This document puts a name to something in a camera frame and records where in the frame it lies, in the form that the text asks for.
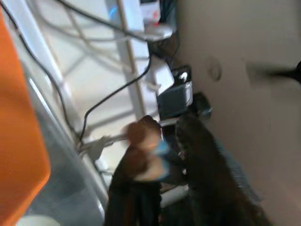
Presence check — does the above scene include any metal spoon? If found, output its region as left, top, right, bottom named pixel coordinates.
left=122, top=121, right=171, bottom=183

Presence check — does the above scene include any orange bowl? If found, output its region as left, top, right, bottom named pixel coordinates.
left=0, top=7, right=51, bottom=226

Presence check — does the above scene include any white bowl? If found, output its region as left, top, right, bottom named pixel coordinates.
left=16, top=214, right=62, bottom=226

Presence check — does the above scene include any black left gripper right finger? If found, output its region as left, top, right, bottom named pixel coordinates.
left=175, top=113, right=269, bottom=226

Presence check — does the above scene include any white power adapter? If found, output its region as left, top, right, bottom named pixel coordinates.
left=149, top=58, right=176, bottom=91

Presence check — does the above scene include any black cable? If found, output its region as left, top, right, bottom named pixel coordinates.
left=79, top=53, right=152, bottom=147
left=0, top=4, right=79, bottom=143

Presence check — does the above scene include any chrome faucet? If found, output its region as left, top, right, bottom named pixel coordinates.
left=76, top=133, right=129, bottom=162

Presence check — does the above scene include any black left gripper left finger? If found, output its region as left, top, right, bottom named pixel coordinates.
left=104, top=114, right=163, bottom=226

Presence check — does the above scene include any stainless steel sink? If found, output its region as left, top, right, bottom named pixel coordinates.
left=22, top=68, right=111, bottom=226

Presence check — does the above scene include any black box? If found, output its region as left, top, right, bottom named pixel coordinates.
left=157, top=83, right=193, bottom=120

